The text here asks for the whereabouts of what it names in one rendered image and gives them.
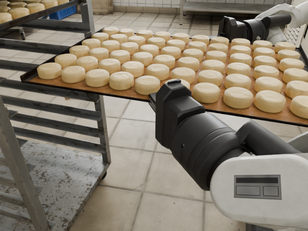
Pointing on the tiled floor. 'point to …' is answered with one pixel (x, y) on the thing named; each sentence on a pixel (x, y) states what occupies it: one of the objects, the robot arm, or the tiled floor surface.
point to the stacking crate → (63, 13)
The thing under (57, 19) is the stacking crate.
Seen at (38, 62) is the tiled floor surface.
